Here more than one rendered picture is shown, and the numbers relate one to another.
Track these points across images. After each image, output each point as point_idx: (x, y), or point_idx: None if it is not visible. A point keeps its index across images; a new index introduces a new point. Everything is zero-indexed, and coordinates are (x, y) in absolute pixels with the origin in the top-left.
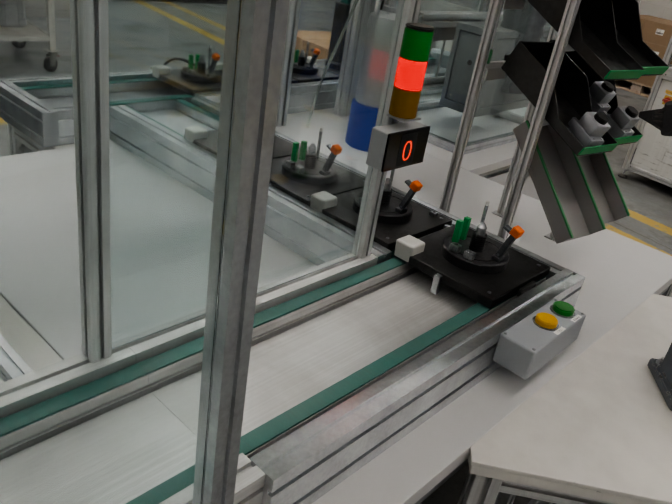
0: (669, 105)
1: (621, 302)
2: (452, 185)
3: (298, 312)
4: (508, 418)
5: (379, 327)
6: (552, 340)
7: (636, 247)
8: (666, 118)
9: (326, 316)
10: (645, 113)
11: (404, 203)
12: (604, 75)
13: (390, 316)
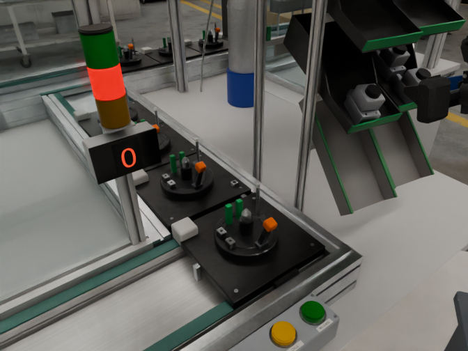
0: (423, 85)
1: (419, 264)
2: (258, 153)
3: (37, 319)
4: None
5: (118, 330)
6: None
7: (458, 189)
8: (420, 102)
9: (74, 316)
10: (409, 89)
11: (196, 181)
12: (362, 47)
13: (138, 313)
